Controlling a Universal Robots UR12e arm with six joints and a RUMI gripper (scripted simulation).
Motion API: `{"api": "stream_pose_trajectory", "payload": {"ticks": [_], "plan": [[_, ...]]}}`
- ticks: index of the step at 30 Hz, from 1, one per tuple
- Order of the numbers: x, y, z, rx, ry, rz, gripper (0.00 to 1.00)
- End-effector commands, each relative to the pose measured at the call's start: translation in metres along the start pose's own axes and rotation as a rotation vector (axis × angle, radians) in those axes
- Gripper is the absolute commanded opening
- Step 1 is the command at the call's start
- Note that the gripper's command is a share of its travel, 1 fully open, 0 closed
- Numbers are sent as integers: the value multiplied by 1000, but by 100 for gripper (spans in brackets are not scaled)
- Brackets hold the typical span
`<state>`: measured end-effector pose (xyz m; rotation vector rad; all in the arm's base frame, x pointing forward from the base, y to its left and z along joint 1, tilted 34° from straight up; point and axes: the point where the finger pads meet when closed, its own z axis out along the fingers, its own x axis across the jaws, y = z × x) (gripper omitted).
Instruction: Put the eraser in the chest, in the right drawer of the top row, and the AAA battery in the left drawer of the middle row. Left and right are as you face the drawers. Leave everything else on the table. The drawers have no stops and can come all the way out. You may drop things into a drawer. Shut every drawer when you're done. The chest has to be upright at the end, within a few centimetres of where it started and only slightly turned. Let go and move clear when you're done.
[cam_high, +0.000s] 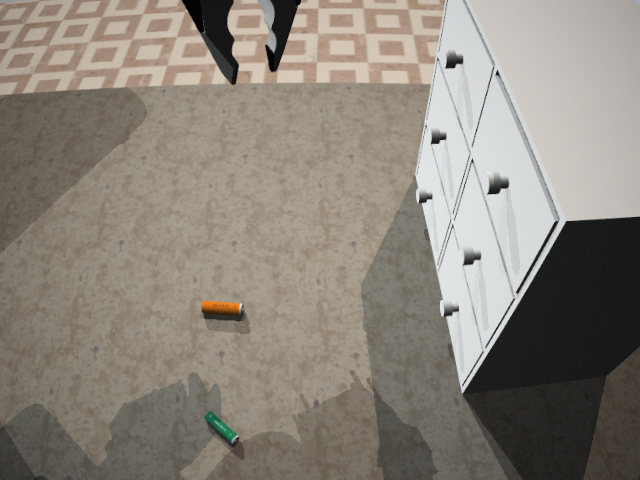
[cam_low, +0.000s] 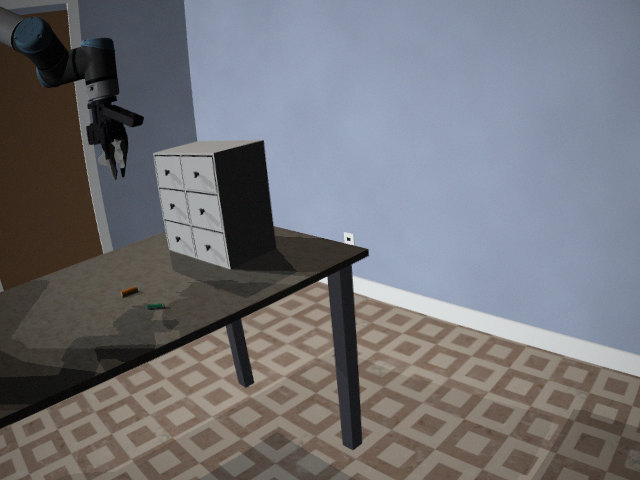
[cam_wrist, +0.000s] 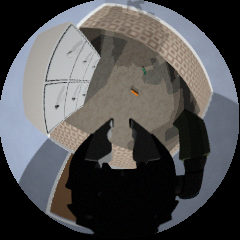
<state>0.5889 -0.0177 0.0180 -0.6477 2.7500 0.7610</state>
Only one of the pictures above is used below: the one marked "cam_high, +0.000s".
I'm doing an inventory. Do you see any grey chest of drawers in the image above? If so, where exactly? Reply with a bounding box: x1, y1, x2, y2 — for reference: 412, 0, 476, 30
415, 0, 640, 394

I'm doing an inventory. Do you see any orange battery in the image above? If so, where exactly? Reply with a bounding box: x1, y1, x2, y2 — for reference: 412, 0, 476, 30
201, 301, 244, 316

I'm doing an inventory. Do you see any green battery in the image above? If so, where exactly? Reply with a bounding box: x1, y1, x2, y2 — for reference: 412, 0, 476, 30
204, 411, 240, 444

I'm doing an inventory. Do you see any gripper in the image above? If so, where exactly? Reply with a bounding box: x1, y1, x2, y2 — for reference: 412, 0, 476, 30
182, 0, 301, 85

